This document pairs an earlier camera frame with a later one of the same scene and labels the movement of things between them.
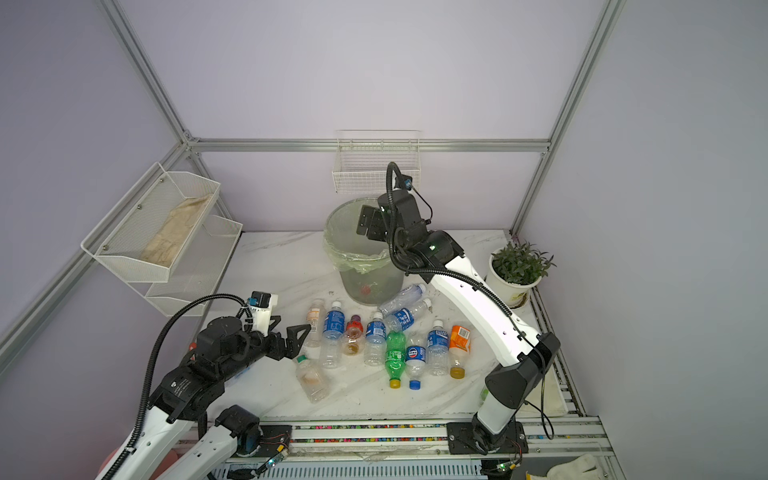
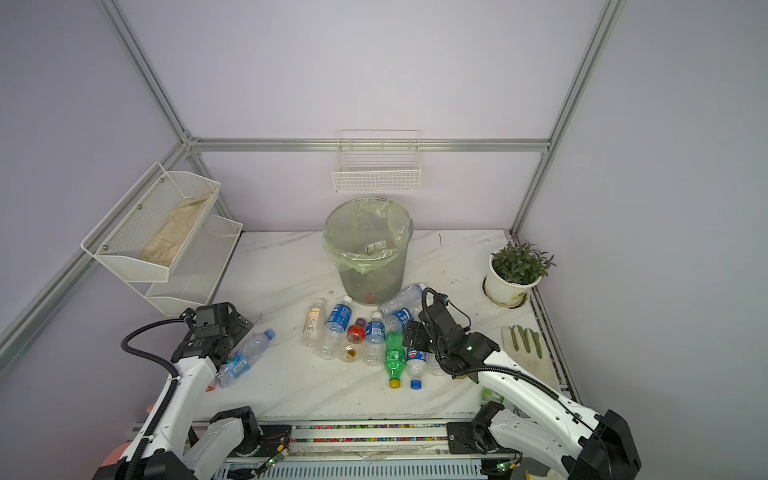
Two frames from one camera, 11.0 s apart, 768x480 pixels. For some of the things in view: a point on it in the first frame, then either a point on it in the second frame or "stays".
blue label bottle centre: [375, 340] stays
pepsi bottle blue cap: [415, 359] stays
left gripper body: [256, 346] to [238, 327]
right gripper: [373, 218] to [418, 329]
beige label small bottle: [316, 319] stays
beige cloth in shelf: [163, 249] stays
